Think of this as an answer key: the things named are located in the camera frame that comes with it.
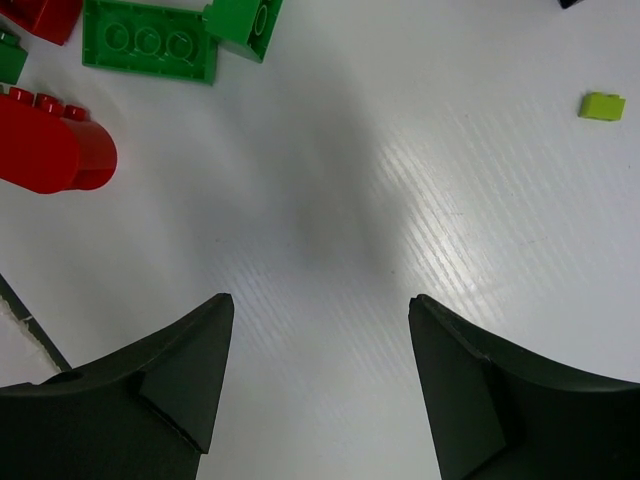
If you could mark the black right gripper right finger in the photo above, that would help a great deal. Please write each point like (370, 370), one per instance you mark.
(499, 411)

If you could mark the small red lego brick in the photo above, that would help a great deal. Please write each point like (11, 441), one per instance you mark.
(51, 20)

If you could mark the small green lego brick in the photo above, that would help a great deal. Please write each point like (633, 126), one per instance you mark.
(12, 57)

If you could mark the green slope lego brick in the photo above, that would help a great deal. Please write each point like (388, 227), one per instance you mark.
(243, 27)

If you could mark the green lego plate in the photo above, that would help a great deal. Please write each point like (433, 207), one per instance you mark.
(151, 40)

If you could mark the red rounded lego brick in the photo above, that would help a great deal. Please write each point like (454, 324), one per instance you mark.
(49, 147)

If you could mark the small lime lego piece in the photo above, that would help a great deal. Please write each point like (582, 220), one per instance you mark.
(602, 107)

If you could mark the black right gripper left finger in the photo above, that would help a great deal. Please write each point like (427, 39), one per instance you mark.
(145, 411)

